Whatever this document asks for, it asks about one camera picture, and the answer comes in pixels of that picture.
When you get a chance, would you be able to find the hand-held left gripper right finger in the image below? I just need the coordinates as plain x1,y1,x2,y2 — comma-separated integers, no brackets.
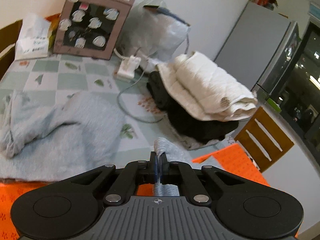
160,152,253,206

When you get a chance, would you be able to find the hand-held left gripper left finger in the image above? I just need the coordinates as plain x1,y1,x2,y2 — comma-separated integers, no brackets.
62,151,158,207

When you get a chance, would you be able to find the brownish grey garment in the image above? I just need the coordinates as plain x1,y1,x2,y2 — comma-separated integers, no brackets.
175,127,234,151

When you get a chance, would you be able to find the black clothing pile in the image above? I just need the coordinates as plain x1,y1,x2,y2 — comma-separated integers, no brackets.
146,70,239,143

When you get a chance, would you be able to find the orange flower-patterned mat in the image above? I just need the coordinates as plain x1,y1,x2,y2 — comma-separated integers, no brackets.
0,144,298,240

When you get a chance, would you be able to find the folded cream blanket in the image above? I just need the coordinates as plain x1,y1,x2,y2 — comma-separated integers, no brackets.
155,51,258,122

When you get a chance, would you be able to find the wooden chair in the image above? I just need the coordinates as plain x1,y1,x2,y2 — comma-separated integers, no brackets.
0,19,23,80
234,106,295,173

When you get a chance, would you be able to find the white power strip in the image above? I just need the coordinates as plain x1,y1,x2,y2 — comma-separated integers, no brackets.
114,56,142,79

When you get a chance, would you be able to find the large translucent plastic bag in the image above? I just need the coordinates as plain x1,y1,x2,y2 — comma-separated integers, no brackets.
116,0,192,74

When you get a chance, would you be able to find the grey refrigerator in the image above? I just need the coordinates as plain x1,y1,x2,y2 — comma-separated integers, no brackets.
214,0,302,105

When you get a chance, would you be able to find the dark glass door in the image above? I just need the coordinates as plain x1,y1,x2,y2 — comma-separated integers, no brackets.
277,21,320,150

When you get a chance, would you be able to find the cardboard box with stickers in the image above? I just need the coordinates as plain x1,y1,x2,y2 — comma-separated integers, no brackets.
52,0,140,61

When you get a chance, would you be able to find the orange packet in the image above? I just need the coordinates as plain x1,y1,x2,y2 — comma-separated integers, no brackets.
45,14,62,53

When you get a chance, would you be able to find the white power cable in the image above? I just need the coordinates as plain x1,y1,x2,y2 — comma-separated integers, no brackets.
117,65,167,123

